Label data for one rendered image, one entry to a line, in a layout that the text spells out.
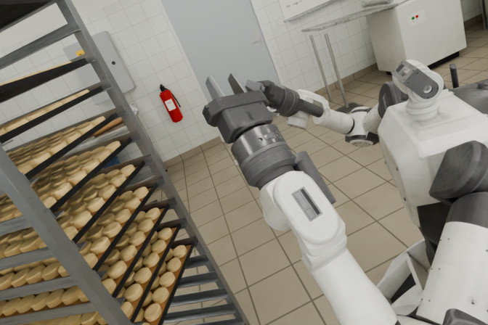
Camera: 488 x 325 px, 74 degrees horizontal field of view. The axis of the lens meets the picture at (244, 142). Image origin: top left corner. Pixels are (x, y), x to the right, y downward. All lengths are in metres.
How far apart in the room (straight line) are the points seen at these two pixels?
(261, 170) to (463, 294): 0.31
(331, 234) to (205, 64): 3.98
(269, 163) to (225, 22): 3.95
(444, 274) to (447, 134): 0.27
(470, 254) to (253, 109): 0.37
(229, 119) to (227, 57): 3.87
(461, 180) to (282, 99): 0.57
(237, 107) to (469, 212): 0.38
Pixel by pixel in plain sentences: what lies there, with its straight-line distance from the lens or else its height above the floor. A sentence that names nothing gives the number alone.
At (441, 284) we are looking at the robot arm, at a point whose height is 1.03.
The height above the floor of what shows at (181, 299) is 0.50.
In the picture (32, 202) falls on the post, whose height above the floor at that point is 1.28.
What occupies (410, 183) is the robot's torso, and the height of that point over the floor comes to 1.03.
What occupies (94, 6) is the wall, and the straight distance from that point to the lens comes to 4.38.
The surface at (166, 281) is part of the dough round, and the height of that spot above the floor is 0.79.
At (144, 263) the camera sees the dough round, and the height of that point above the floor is 0.88.
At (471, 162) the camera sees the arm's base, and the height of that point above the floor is 1.13.
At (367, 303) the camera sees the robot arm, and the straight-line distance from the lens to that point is 0.50.
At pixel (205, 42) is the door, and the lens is 4.35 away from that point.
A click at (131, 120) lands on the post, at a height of 1.28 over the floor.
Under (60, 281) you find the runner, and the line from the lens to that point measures 0.95.
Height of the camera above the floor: 1.45
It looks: 20 degrees down
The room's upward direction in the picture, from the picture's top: 24 degrees counter-clockwise
